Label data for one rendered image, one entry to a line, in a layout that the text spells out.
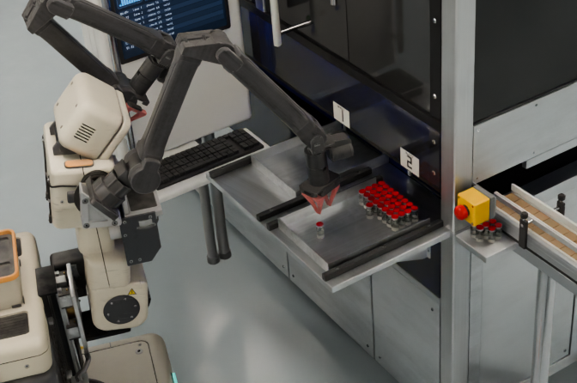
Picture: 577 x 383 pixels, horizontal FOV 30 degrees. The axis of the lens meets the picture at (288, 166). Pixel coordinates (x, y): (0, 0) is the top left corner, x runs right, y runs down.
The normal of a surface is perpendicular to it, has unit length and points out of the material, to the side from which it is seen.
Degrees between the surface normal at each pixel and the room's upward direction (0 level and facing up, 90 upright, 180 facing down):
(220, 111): 90
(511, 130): 90
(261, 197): 0
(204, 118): 90
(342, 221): 0
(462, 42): 90
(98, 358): 0
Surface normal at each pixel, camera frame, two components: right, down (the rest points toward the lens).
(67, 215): 0.25, 0.51
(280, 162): -0.07, -0.84
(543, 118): 0.54, 0.43
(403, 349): -0.84, 0.35
